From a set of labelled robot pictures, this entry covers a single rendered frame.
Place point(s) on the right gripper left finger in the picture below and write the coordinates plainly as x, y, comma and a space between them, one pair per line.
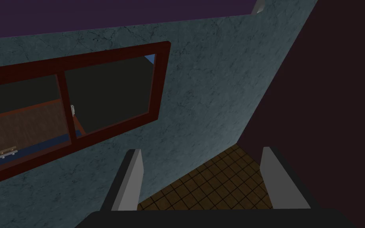
128, 183

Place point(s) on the dark red framed window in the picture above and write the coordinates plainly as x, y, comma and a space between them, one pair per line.
106, 91

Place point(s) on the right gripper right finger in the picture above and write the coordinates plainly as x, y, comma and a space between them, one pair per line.
284, 183

